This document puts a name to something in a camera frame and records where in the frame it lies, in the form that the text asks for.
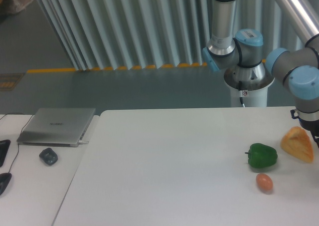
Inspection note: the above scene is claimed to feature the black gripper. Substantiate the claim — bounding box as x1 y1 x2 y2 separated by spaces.
290 109 319 148

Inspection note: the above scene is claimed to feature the triangular orange bread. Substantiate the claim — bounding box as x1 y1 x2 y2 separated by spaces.
280 126 314 163

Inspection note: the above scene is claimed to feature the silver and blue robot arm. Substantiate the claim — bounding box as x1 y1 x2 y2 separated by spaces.
202 0 319 142

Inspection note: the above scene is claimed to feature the green bell pepper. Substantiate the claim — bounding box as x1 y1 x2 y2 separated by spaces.
245 143 278 169

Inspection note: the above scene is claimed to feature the brown egg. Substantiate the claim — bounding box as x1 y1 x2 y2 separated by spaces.
256 173 273 192

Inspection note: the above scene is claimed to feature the white folding screen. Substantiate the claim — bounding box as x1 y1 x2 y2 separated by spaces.
38 0 319 70

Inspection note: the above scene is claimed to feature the dark grey small device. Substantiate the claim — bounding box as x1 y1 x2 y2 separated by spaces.
39 148 58 166

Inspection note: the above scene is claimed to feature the silver closed laptop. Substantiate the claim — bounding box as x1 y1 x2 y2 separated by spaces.
17 108 96 147

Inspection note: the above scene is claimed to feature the black keyboard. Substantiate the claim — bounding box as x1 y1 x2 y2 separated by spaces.
0 139 11 167

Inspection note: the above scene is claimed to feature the black computer mouse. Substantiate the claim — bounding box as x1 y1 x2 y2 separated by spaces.
0 172 12 195

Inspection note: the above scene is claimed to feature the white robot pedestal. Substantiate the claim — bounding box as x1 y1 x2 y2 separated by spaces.
224 62 274 107

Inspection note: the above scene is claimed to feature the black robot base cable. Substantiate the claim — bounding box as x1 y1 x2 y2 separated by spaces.
238 80 246 108

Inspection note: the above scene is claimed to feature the black mouse cable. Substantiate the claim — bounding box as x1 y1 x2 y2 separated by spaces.
0 112 34 173

